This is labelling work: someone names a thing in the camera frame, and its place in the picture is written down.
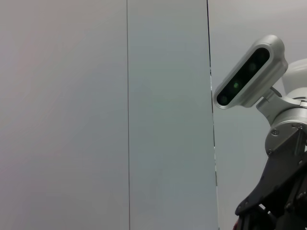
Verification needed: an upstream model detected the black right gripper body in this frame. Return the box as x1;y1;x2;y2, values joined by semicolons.
234;130;307;230

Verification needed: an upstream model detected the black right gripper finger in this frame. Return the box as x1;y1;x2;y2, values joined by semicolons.
236;204;277;230

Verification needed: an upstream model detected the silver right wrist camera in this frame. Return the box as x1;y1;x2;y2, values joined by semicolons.
213;34;289;110

